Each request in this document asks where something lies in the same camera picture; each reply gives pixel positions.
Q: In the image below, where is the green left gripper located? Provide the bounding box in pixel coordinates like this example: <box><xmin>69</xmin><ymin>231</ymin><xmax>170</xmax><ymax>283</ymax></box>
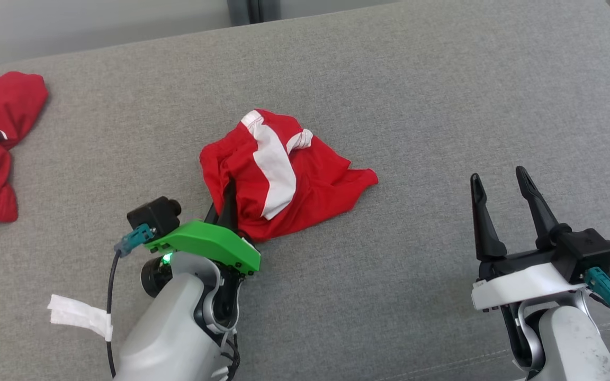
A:
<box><xmin>146</xmin><ymin>181</ymin><xmax>261</xmax><ymax>277</ymax></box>

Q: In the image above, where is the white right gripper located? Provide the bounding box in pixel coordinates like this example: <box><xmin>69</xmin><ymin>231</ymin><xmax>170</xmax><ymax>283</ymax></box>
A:
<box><xmin>470</xmin><ymin>166</ymin><xmax>586</xmax><ymax>310</ymax></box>

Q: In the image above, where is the red shorts white stripe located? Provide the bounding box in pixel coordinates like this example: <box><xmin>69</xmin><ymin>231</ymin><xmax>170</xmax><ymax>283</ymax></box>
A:
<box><xmin>200</xmin><ymin>109</ymin><xmax>379</xmax><ymax>242</ymax></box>

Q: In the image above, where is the teal left camera connector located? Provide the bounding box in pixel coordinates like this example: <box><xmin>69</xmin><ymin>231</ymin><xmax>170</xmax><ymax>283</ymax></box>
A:
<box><xmin>114</xmin><ymin>224</ymin><xmax>156</xmax><ymax>257</ymax></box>

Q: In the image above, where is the teal camera connector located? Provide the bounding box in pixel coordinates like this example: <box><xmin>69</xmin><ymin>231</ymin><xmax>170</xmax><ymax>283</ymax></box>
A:
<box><xmin>114</xmin><ymin>224</ymin><xmax>156</xmax><ymax>257</ymax></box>
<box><xmin>585</xmin><ymin>267</ymin><xmax>610</xmax><ymax>317</ymax></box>

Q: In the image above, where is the teal right camera connector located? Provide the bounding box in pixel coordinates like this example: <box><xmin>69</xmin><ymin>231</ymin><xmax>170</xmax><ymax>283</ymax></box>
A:
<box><xmin>585</xmin><ymin>267</ymin><xmax>610</xmax><ymax>317</ymax></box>

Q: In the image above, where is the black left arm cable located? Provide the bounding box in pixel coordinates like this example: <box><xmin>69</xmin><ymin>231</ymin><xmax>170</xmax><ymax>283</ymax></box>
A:
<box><xmin>106</xmin><ymin>250</ymin><xmax>123</xmax><ymax>379</ymax></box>

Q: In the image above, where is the white tape cable tag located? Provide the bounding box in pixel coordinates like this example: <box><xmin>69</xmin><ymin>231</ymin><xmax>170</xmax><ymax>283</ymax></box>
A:
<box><xmin>47</xmin><ymin>294</ymin><xmax>114</xmax><ymax>342</ymax></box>

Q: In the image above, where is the grey background post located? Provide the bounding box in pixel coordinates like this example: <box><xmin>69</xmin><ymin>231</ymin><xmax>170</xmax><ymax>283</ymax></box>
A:
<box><xmin>227</xmin><ymin>0</ymin><xmax>279</xmax><ymax>26</ymax></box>

